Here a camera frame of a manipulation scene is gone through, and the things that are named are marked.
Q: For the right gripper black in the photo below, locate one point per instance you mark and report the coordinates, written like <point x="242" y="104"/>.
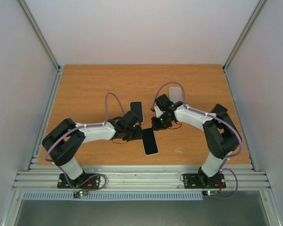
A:
<point x="158" y="123"/>

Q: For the aluminium corner post left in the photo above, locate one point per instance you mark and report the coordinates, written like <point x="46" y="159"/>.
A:
<point x="26" y="10"/>

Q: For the controller board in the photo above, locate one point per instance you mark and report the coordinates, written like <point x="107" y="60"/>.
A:
<point x="80" y="194"/>
<point x="210" y="193"/>

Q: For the aluminium corner post right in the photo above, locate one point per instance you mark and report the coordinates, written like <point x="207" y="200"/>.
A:
<point x="245" y="31"/>

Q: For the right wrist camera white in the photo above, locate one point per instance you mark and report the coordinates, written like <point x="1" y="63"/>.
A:
<point x="157" y="111"/>

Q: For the slotted grey cable duct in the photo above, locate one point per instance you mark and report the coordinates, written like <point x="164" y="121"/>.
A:
<point x="114" y="196"/>

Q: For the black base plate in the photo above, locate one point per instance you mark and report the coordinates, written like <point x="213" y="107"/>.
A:
<point x="192" y="181"/>
<point x="85" y="181"/>

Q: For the aluminium corner post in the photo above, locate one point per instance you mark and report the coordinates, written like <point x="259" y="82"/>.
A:
<point x="245" y="31"/>
<point x="26" y="10"/>

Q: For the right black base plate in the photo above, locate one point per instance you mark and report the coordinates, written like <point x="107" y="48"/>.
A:
<point x="192" y="181"/>

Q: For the black phone dark edge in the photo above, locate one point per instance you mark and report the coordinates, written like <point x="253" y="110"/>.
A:
<point x="137" y="108"/>

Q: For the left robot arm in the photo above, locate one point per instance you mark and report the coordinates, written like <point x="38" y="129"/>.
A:
<point x="64" y="141"/>

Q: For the right controller board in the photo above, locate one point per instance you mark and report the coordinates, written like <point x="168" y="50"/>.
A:
<point x="210" y="193"/>

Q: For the aluminium rail frame front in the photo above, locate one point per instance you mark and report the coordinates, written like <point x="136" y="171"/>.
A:
<point x="142" y="177"/>

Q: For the white phone case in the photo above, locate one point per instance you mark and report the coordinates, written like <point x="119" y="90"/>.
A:
<point x="175" y="94"/>

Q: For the black phone pink edge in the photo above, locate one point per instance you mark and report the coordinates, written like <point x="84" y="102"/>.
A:
<point x="219" y="109"/>

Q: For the left controller board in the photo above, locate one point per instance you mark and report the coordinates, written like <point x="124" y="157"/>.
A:
<point x="80" y="194"/>

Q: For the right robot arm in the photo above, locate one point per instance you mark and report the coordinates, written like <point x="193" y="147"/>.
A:
<point x="221" y="135"/>

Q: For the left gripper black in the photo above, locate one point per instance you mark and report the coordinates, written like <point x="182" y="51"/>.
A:
<point x="138" y="135"/>

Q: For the black phone silver edge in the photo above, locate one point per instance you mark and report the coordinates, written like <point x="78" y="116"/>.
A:
<point x="149" y="142"/>

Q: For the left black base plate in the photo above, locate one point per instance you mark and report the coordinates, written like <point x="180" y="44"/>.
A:
<point x="85" y="181"/>

